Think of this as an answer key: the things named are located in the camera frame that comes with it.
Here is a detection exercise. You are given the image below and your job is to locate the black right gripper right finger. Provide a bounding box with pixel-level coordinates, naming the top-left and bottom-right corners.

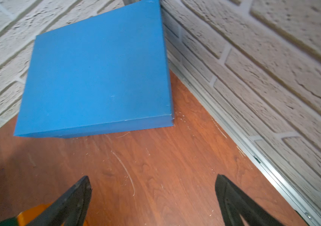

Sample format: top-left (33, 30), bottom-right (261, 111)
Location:
top-left (215, 174), bottom-right (282, 226)

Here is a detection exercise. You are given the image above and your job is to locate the blue shoebox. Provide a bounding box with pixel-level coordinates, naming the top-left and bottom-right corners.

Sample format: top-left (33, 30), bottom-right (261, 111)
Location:
top-left (14, 1), bottom-right (174, 138)

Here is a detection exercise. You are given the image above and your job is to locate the green shoebox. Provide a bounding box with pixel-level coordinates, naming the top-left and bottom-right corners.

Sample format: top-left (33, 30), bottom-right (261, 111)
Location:
top-left (0, 217), bottom-right (19, 226)

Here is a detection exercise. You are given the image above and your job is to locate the orange shoebox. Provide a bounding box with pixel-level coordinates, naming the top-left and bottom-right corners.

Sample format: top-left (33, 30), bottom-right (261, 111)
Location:
top-left (16, 203), bottom-right (52, 226)

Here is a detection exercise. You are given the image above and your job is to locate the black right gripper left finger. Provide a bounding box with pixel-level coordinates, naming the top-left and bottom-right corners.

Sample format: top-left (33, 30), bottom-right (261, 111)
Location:
top-left (28, 176), bottom-right (92, 226)

